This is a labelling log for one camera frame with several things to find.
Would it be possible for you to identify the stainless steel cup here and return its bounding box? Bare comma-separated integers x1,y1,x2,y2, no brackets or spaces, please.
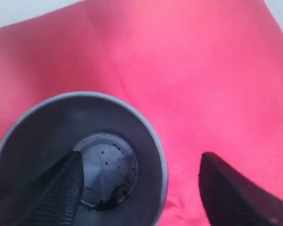
0,92,168,226

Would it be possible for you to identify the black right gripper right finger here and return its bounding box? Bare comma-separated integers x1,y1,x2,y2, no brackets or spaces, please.
199,152,283,226

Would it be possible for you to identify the red table cloth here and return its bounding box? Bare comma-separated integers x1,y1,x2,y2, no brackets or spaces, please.
0,0,283,226

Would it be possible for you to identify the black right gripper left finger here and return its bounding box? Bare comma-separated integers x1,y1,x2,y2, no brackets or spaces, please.
0,151,84,226

